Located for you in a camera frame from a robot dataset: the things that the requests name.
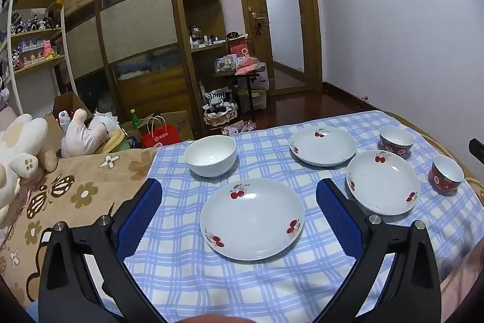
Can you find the blue plaid cloth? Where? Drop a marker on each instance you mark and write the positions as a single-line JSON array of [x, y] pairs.
[[261, 164]]

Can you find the wooden door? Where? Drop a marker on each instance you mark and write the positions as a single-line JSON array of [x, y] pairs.
[[279, 16]]

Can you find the brown floral blanket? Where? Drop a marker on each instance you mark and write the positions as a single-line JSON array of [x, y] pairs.
[[75, 194]]

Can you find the white cherry print plate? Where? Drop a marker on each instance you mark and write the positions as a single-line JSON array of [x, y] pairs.
[[382, 183], [321, 147], [252, 219]]

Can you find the wicker basket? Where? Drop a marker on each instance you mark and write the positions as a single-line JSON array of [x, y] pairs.
[[220, 111]]

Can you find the pink plush doll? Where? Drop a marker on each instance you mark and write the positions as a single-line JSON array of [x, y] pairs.
[[81, 135]]

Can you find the pink cloth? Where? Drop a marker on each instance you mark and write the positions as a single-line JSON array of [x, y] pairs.
[[247, 66]]

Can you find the person's pink clothing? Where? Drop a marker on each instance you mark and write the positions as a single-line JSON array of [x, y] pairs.
[[465, 292]]

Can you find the open cardboard box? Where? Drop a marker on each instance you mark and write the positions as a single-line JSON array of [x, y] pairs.
[[180, 122], [68, 103]]

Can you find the green bottle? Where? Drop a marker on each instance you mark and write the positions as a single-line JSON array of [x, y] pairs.
[[133, 117]]

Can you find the collection of small figurines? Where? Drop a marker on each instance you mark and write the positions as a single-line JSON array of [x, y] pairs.
[[37, 52]]

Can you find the plain white bowl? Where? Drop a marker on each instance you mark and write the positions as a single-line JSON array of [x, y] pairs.
[[210, 156]]

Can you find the red box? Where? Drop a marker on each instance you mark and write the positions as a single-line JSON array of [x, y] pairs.
[[239, 47]]

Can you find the small black table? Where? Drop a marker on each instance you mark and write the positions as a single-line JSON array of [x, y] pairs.
[[242, 79]]

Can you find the yellow green fabric item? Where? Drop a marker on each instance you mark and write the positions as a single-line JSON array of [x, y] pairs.
[[115, 141]]

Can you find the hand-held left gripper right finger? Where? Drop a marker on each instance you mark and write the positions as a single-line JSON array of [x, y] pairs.
[[336, 217]]

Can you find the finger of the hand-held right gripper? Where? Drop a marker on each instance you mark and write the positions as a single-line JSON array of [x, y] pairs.
[[475, 149]]

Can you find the cream plush toy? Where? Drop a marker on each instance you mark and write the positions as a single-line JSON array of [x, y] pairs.
[[19, 149]]

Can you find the red patterned bowl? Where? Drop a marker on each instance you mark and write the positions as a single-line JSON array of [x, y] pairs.
[[396, 141], [446, 175]]

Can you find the wooden wardrobe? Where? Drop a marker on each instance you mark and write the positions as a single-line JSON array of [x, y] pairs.
[[136, 24]]

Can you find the white shelf rack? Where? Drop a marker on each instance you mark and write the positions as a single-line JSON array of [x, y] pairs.
[[34, 31]]

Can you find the red paper bag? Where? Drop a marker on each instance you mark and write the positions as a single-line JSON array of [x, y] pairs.
[[160, 137]]

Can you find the white fluffy plush doll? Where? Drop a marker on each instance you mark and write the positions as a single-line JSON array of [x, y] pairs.
[[104, 120]]

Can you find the clear plastic storage box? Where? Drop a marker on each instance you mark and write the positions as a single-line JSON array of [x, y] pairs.
[[259, 92]]

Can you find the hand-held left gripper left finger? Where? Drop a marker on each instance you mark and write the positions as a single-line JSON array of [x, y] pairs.
[[138, 221]]

